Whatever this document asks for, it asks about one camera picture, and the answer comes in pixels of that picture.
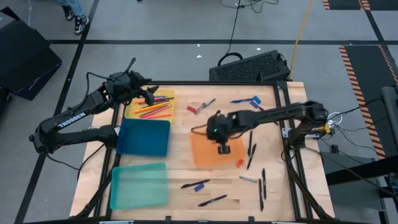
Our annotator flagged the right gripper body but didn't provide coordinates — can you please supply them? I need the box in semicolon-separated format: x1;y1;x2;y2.
205;110;240;146

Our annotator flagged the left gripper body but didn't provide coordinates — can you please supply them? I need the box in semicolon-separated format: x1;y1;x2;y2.
106;70;149;105

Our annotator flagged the orange pencil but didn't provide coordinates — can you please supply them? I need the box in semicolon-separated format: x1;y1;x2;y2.
133;101;171;114

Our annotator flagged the pink pencil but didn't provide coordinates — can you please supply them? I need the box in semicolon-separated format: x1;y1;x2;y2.
134;96;166;105
145;113;173;120
139;104;172;119

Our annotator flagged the black pencil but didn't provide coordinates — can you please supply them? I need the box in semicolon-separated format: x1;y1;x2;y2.
141;97;175;109

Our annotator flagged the orange plastic bin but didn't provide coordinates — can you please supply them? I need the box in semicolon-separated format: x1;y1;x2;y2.
189;129;246;168

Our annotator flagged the yellow plastic bin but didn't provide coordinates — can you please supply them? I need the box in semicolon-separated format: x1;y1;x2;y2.
124;89;176;123

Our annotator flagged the black ballpoint pen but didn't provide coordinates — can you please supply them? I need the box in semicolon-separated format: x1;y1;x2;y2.
180;179;211;190
197;194;228;208
246;142;258;171
247;129;254;157
261;167;267;200
258;178;265;212

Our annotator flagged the blue plastic bin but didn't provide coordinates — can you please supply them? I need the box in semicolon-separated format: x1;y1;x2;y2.
116;118;171;158

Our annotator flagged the brown pencil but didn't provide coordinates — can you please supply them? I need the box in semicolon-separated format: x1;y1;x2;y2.
259;106;280;126

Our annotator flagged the black perforated computer case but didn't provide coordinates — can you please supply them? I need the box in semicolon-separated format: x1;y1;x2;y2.
208;49;292;82

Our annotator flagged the person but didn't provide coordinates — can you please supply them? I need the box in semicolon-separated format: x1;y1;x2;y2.
55;0;91;35

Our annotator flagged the teal plastic bin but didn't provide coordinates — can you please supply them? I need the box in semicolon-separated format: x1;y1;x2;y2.
109;162;170;211

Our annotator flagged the black flat case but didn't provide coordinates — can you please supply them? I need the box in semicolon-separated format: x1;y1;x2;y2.
0;6;63;101

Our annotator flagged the black beam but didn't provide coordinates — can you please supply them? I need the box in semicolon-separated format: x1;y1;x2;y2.
325;154;398;187

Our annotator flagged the black mat orange striped edge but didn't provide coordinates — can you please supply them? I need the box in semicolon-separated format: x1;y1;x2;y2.
322;0;398;11
338;45;398;160

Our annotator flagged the grey cylinder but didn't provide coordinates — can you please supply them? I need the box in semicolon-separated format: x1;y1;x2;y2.
381;86;398;150

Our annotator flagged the black loop handle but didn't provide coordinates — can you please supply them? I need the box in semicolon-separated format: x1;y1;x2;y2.
216;52;244;67

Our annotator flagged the black hanging cable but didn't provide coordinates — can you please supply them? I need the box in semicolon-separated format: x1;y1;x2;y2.
228;0;243;54

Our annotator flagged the white coiled cable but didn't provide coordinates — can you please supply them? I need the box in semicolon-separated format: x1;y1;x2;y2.
326;111;343;125

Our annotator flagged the yellow hanging cable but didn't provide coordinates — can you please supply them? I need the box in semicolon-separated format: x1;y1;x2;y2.
289;0;315;80

